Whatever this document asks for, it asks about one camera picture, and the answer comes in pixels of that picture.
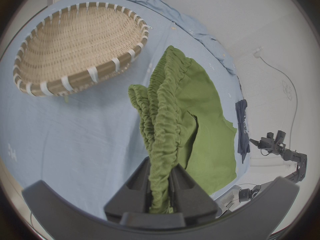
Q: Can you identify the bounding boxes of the green shorts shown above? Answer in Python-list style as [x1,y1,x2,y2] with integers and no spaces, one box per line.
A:
[128,45,238,215]

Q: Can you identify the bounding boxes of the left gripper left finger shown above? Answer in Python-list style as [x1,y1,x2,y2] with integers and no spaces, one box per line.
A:
[104,156,153,221]

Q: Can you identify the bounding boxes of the dark blue printed T-shirt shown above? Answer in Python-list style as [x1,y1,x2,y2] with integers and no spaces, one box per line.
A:
[235,99,251,164]

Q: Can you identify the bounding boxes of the round woven basket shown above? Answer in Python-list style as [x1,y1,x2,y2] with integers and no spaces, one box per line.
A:
[13,2,150,97]

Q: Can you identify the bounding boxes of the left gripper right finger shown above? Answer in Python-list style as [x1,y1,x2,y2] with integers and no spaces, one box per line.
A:
[171,163,218,220]

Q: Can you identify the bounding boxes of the bed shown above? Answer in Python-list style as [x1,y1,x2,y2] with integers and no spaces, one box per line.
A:
[0,0,300,209]

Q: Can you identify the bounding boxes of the pale blue quilt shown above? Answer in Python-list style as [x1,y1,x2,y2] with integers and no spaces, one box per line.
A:
[74,0,237,75]

